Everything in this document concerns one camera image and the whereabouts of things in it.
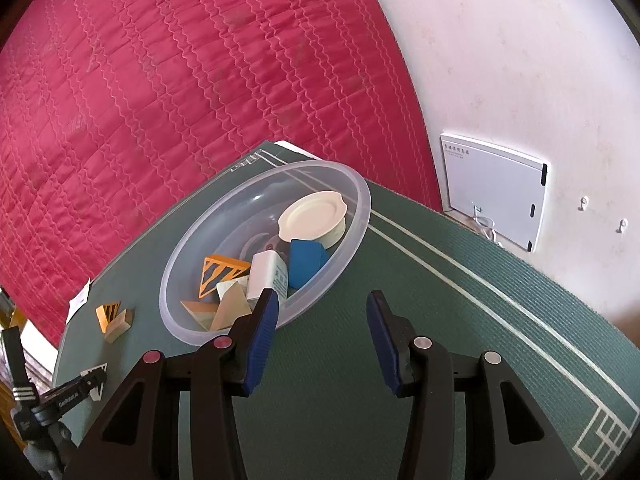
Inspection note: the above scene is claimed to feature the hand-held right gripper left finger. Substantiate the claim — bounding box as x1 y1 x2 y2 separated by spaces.
62 287 280 480

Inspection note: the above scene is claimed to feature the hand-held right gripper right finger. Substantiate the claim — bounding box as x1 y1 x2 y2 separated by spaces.
366 289 583 480

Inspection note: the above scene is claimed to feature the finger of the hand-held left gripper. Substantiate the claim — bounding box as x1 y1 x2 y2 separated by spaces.
40 370 108 413

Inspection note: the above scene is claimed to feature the small zebra-striped triangular block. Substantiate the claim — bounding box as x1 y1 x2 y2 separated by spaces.
80 362 108 402

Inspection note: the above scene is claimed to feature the wooden wedge block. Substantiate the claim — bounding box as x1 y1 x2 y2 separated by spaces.
210 276 252 332

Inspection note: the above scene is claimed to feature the wooden triangular prism block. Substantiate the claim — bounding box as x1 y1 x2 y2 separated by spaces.
180 300 221 332

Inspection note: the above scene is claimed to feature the white charger adapter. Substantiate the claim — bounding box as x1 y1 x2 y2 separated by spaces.
247 251 290 306

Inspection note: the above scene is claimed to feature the yellow striped triangular block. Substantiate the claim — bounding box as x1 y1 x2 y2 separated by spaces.
198 255 252 301

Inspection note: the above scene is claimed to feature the clear plastic bowl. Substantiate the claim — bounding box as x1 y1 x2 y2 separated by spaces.
159 160 372 347

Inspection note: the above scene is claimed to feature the person's left hand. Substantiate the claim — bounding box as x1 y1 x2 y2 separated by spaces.
22 417 78 480

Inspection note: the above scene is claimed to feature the wooden rectangular block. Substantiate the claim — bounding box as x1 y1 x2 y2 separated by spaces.
104 308 134 344

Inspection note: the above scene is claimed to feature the tiger-striped wooden cube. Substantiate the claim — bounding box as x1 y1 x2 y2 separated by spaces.
95 301 123 333

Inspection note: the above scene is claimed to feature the green table mat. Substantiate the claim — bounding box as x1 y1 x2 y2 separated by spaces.
52 140 640 480

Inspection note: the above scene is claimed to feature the white paper card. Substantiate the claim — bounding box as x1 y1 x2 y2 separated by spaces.
66 280 92 326

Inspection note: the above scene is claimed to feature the blue block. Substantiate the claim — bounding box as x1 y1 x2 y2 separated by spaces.
288 238 331 290

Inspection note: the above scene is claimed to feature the white round lid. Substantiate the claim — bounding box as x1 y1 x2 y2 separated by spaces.
277 191 348 251

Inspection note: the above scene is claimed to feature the red quilted blanket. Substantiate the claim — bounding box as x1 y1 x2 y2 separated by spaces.
0 0 443 348

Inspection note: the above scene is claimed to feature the white cable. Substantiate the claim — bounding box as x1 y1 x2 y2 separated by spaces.
470 204 506 248

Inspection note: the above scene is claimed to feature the white wall box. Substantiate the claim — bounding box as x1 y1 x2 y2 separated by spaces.
440 132 550 253

